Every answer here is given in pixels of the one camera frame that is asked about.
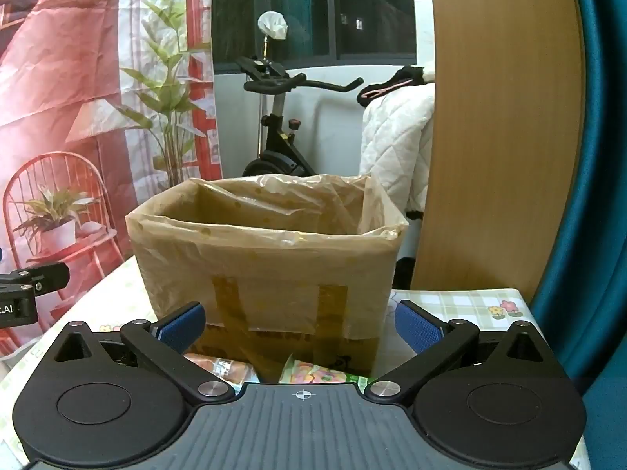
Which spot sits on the black exercise bike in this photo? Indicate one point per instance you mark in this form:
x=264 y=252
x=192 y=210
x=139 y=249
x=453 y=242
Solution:
x=279 y=154

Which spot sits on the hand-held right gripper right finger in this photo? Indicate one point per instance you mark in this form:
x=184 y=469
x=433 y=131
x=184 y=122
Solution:
x=416 y=325

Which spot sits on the white plastic bag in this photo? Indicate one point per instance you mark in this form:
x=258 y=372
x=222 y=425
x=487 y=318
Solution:
x=272 y=24

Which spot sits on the orange snack packet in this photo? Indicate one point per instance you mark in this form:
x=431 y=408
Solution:
x=220 y=367

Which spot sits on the white quilted blanket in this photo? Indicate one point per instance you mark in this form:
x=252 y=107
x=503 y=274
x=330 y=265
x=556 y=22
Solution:
x=392 y=147

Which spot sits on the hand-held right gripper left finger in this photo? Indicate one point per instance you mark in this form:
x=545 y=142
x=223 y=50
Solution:
x=183 y=325

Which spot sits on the teal curtain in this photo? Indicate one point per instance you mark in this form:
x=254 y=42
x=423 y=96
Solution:
x=602 y=205

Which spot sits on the cardboard box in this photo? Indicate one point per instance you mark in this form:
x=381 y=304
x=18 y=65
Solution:
x=225 y=345

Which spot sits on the checked tablecloth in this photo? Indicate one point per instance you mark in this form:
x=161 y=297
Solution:
x=460 y=301

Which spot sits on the black garment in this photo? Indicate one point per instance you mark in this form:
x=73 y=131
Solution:
x=406 y=76

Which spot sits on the thin brass pole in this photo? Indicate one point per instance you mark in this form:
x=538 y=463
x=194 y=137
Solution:
x=267 y=51

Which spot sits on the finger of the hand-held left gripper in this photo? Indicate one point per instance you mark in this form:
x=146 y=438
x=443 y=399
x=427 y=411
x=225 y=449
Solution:
x=46 y=276

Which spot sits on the dark window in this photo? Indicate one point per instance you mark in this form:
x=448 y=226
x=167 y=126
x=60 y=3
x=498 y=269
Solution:
x=372 y=10

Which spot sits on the printed backdrop cloth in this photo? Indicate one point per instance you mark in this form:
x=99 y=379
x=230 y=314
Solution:
x=73 y=83

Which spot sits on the pale green candy packet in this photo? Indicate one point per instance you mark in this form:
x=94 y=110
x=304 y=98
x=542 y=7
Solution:
x=318 y=369

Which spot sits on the wooden panel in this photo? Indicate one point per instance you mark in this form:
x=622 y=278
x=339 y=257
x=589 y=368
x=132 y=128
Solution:
x=499 y=132

